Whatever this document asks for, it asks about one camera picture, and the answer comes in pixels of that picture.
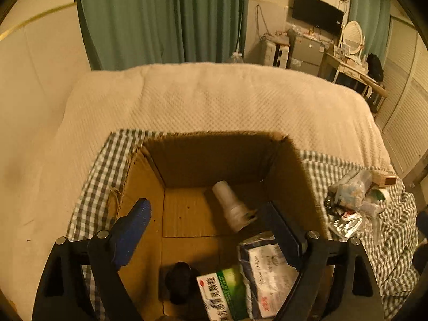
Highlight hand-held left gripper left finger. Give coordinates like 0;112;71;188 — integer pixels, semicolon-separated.
32;198;152;321

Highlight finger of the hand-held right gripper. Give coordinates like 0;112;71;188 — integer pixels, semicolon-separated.
413;246;428;275
415;207;428;241

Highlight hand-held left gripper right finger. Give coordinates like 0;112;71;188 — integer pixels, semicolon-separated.
261;201;385;321

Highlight brown cardboard box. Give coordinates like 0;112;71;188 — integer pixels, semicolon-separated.
117;130;335;321

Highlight white paper tissue packet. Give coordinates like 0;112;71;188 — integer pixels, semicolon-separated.
237;231;301;320

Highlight tape roll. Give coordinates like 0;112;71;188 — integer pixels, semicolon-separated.
366;187;390;215

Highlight white plastic bottle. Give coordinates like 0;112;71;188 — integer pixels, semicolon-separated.
212;180;259;233

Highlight small wooden box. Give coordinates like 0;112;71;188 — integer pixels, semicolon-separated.
371;170;398;188

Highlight silver foil packet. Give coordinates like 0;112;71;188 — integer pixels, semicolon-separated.
329;212;365;238

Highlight black round object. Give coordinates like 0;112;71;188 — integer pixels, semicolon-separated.
160;261;204;308

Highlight clear floss pick container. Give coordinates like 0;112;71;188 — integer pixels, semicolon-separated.
326;169;373;211

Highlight green white medicine box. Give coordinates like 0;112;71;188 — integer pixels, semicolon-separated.
196;264;250;321

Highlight white louvered wardrobe doors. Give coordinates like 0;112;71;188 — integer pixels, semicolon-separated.
374;17;428;188

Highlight wooden chair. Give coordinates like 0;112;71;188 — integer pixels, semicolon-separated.
361;83;387;112

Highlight cream textured blanket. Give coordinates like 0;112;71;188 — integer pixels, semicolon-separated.
30;62;398;251

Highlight black bag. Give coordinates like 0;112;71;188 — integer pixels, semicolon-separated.
366;53;384;82

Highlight white dressing table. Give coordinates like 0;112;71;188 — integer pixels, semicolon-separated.
319;52;387;97

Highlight white drawer unit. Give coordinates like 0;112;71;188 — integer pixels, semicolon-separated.
260;38;290;69

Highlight grey small fridge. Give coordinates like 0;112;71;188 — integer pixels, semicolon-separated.
288;28;330;76

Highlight white oval vanity mirror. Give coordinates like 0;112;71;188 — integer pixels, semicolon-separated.
338;20;366;57

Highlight wide green curtain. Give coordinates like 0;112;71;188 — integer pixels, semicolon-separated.
74;0;250;71

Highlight narrow green curtain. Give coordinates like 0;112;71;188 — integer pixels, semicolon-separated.
348;0;392;57

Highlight black wall television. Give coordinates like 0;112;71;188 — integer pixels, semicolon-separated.
292;0;345;36

